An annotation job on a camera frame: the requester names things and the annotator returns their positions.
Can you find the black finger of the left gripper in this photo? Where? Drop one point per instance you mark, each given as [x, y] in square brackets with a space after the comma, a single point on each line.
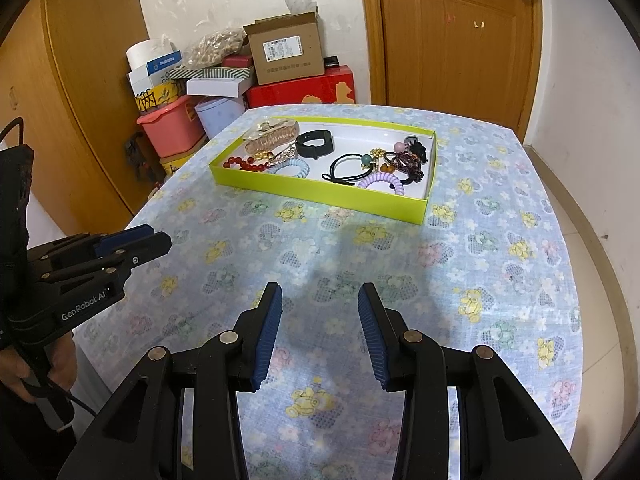
[135, 254]
[120, 237]

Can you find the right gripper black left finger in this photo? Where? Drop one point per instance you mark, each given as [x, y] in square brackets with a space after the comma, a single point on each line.
[175, 415]

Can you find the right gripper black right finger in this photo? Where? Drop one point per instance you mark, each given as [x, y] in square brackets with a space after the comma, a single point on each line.
[503, 433]

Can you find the beige large hair claw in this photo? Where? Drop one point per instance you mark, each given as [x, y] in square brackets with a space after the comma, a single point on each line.
[269, 134]

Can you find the black smart wristband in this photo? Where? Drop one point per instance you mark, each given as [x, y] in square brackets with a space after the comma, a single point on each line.
[315, 144]

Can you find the person's left hand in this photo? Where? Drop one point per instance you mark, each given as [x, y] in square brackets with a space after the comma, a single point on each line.
[62, 368]

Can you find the yellow printed box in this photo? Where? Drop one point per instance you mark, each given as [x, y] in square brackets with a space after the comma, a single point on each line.
[173, 163]

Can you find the pink plastic bin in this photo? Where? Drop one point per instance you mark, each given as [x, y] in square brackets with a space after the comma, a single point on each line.
[174, 128]

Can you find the floral blue tablecloth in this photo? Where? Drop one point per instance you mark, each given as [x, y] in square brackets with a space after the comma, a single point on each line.
[487, 265]

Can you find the yellow tin box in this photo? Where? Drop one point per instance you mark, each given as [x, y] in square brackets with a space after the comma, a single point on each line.
[161, 95]

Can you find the lavender cylindrical container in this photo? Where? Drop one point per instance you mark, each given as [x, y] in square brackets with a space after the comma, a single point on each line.
[215, 114]

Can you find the wooden wardrobe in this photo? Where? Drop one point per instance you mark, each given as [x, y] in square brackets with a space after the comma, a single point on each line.
[64, 71]

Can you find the white blue carton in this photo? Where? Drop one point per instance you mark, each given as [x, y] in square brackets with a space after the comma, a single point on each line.
[150, 61]

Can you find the green striped box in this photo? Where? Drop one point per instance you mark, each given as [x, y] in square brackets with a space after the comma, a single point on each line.
[214, 72]

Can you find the white flat box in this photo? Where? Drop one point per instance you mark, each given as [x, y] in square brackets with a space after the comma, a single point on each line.
[231, 88]

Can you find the bag of beige beads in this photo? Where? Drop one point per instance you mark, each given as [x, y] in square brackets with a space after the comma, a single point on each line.
[213, 48]

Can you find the small red box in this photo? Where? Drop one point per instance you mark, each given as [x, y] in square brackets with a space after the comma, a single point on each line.
[238, 61]

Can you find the brown cardboard box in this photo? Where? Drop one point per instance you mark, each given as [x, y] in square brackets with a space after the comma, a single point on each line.
[285, 47]

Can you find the lime green tray box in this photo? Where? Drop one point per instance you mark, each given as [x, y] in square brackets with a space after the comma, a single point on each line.
[349, 177]

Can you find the red gift box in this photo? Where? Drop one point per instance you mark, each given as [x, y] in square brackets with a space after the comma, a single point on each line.
[335, 86]

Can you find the wooden door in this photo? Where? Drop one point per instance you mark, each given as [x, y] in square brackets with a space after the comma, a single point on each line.
[473, 58]

